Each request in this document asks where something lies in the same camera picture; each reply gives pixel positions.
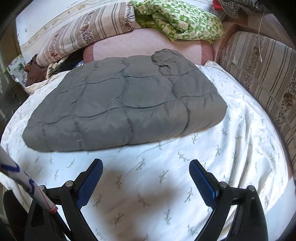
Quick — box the dark maroon garment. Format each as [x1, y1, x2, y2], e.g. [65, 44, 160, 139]
[24, 54, 47, 87]

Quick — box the striped floral sofa cushion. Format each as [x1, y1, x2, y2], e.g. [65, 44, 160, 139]
[220, 31, 295, 167]

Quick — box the white leaf-print duvet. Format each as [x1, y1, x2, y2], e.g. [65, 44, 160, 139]
[1, 61, 295, 240]

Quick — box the striped floral long pillow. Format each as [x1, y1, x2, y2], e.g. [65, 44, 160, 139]
[36, 2, 135, 67]

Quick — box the red object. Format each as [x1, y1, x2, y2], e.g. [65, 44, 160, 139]
[212, 0, 223, 11]

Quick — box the green white patterned quilt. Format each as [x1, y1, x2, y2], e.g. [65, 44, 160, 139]
[130, 1, 225, 43]

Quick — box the checkered grey cloth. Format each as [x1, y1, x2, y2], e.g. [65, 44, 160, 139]
[218, 0, 269, 18]

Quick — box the grey quilted down jacket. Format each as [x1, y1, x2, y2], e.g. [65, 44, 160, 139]
[23, 49, 227, 152]

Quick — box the white blue red cable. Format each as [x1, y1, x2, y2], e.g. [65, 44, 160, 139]
[0, 146, 72, 241]

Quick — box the floral white cloth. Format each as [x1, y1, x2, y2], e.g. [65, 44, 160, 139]
[6, 54, 27, 88]

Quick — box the pink bed blanket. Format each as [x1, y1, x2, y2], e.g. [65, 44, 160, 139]
[83, 28, 213, 65]

